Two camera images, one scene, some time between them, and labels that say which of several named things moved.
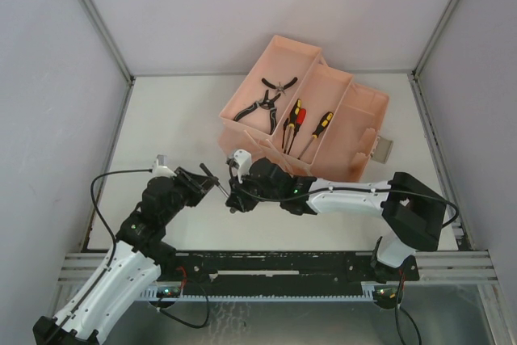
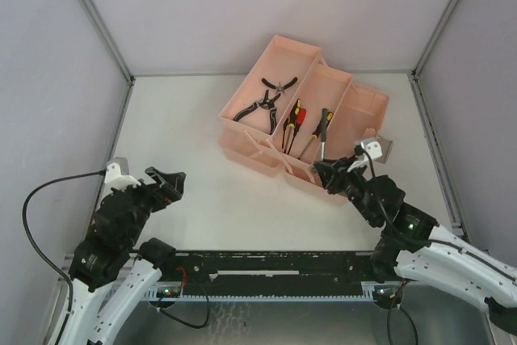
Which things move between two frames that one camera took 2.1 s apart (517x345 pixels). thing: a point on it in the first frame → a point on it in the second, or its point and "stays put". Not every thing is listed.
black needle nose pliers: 265,103 stays put
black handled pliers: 279,87 stays put
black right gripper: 241,194 → 337,178
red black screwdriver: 300,116 stays put
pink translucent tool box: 298,110 stays put
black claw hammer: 215,178 → 324,126
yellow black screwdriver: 293,119 stays put
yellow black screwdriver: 323,123 stays put
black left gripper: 194,180 → 155,190
